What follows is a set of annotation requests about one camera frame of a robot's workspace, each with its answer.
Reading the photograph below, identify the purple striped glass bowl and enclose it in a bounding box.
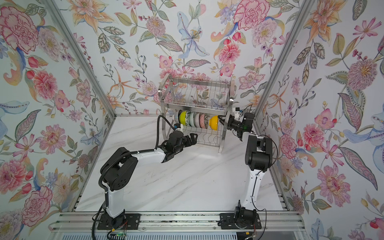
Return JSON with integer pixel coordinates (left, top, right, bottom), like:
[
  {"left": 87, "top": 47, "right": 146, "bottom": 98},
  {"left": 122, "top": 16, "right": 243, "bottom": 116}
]
[{"left": 194, "top": 113, "right": 201, "bottom": 128}]

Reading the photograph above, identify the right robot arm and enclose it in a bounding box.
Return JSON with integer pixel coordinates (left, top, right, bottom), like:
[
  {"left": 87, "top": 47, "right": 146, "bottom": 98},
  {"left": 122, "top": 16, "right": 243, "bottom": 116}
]
[{"left": 218, "top": 113, "right": 274, "bottom": 218}]

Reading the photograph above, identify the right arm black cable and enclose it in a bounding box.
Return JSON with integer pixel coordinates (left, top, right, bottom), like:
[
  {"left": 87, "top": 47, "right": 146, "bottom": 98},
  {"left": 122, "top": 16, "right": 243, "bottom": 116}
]
[{"left": 236, "top": 104, "right": 280, "bottom": 240}]

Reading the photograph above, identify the green leaf pattern bowl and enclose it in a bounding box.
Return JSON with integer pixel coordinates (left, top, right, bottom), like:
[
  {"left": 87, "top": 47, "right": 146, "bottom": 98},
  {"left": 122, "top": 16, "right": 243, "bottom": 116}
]
[{"left": 186, "top": 111, "right": 192, "bottom": 127}]

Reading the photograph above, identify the aluminium mounting rail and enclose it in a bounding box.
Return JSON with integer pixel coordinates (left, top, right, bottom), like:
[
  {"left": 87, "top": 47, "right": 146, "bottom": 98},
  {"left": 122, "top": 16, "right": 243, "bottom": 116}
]
[{"left": 48, "top": 211, "right": 305, "bottom": 234}]

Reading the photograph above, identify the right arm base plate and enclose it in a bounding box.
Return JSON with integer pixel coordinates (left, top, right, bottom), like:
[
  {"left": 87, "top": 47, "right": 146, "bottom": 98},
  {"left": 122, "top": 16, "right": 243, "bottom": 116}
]
[{"left": 218, "top": 213, "right": 263, "bottom": 230}]

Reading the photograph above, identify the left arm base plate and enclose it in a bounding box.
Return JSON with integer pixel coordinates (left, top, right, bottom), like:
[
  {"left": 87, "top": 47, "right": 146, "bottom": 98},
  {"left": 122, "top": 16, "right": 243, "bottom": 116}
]
[{"left": 97, "top": 213, "right": 141, "bottom": 230}]

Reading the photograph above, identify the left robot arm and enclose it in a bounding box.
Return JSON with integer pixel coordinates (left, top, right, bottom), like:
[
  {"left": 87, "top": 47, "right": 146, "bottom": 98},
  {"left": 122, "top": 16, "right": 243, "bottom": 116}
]
[{"left": 98, "top": 130, "right": 198, "bottom": 219}]

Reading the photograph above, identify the silver two-tier dish rack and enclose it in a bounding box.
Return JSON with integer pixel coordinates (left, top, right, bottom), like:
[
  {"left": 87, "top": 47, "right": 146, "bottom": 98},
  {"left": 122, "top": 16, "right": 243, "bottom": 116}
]
[{"left": 158, "top": 74, "right": 236, "bottom": 153}]

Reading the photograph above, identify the yellow plastic bowl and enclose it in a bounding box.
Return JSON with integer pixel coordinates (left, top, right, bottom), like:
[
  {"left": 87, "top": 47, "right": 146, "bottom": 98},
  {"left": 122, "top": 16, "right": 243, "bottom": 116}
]
[{"left": 209, "top": 116, "right": 219, "bottom": 131}]

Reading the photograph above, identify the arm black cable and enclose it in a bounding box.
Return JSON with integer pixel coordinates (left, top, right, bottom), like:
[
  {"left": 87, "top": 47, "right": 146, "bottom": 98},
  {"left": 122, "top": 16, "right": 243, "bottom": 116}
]
[
  {"left": 236, "top": 104, "right": 280, "bottom": 240},
  {"left": 91, "top": 114, "right": 176, "bottom": 240}
]

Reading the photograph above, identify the pale green glass bowl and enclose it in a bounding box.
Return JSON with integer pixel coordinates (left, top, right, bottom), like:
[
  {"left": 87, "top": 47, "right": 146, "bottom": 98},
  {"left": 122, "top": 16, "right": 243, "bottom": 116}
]
[{"left": 190, "top": 112, "right": 195, "bottom": 128}]

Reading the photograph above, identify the lime green plastic bowl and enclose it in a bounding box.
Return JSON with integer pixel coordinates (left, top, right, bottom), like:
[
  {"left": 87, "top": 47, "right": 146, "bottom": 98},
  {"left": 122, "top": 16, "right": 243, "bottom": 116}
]
[{"left": 179, "top": 111, "right": 187, "bottom": 126}]

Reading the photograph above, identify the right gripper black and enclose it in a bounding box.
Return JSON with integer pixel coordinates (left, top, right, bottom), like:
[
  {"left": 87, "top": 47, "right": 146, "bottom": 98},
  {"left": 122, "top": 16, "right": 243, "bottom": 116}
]
[{"left": 219, "top": 116, "right": 245, "bottom": 132}]

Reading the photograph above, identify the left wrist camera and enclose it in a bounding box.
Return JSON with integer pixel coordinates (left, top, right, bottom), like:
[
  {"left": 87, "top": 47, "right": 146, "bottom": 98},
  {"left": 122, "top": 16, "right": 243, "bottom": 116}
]
[{"left": 173, "top": 124, "right": 183, "bottom": 132}]

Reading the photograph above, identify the speckled dark patterned bowl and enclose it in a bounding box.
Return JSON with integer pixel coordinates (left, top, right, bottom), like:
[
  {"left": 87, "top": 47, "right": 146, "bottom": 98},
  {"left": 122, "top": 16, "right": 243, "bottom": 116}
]
[{"left": 199, "top": 113, "right": 208, "bottom": 129}]

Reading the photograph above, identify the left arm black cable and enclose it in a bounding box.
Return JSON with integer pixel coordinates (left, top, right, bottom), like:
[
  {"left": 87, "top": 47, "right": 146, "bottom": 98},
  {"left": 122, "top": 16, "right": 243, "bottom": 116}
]
[{"left": 91, "top": 114, "right": 176, "bottom": 240}]

